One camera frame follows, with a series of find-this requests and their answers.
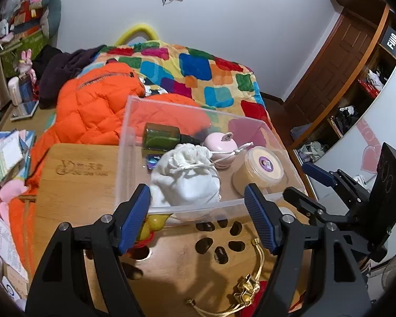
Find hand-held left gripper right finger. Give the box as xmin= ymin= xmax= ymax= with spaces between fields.
xmin=243 ymin=183 xmax=372 ymax=317

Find yellow hoop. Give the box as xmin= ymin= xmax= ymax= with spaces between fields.
xmin=114 ymin=23 xmax=159 ymax=47

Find wooden door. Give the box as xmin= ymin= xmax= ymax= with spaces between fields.
xmin=282 ymin=9 xmax=384 ymax=114

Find clear plastic box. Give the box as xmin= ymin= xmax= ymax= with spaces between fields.
xmin=115 ymin=95 xmax=307 ymax=222

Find grey green plush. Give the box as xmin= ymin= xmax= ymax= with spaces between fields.
xmin=40 ymin=0 xmax=62 ymax=38

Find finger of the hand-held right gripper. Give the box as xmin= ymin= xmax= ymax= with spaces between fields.
xmin=282 ymin=186 xmax=348 ymax=228
xmin=301 ymin=161 xmax=372 ymax=203

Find colourful patchwork blanket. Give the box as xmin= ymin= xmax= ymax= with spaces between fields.
xmin=96 ymin=40 xmax=275 ymax=133

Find white drawstring pouch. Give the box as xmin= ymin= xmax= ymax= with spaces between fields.
xmin=150 ymin=143 xmax=222 ymax=220

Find pink rabbit toy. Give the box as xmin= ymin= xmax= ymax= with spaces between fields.
xmin=18 ymin=49 xmax=37 ymax=82

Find black sign box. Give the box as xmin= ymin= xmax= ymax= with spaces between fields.
xmin=380 ymin=26 xmax=396 ymax=57

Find yellow and red toy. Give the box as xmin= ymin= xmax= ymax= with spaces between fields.
xmin=132 ymin=214 xmax=171 ymax=250

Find pink round case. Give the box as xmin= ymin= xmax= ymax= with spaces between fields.
xmin=203 ymin=131 xmax=240 ymax=166

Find white heart print panel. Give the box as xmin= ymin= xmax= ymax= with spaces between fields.
xmin=312 ymin=36 xmax=396 ymax=226

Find wooden desk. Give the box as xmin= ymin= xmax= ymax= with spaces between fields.
xmin=18 ymin=142 xmax=317 ymax=317

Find patchwork cushion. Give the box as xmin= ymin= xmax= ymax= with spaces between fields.
xmin=6 ymin=0 xmax=47 ymax=38

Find white cardboard boxes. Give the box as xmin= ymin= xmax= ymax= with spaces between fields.
xmin=0 ymin=214 xmax=31 ymax=302

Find green glass bottle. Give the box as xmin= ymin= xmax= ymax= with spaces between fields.
xmin=143 ymin=122 xmax=205 ymax=150

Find stack of booklets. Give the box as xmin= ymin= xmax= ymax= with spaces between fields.
xmin=0 ymin=129 xmax=36 ymax=196

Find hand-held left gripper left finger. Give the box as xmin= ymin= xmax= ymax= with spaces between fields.
xmin=25 ymin=183 xmax=151 ymax=317

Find cream tub with lid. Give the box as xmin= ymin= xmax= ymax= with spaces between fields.
xmin=232 ymin=146 xmax=285 ymax=196

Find orange puffer jacket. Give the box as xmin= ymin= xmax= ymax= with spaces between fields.
xmin=8 ymin=63 xmax=215 ymax=273

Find pink plush toy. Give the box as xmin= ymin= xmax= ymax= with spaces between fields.
xmin=0 ymin=181 xmax=28 ymax=219

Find dark clothing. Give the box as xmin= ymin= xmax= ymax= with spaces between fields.
xmin=38 ymin=44 xmax=108 ymax=109

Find gold braided cord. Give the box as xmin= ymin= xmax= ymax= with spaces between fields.
xmin=186 ymin=239 xmax=268 ymax=316

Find wooden shelf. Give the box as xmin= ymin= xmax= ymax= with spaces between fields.
xmin=289 ymin=0 xmax=396 ymax=151

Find small blue packet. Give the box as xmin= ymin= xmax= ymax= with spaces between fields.
xmin=145 ymin=155 xmax=163 ymax=171

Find red fabric piece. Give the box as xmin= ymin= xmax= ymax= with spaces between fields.
xmin=251 ymin=281 xmax=270 ymax=308

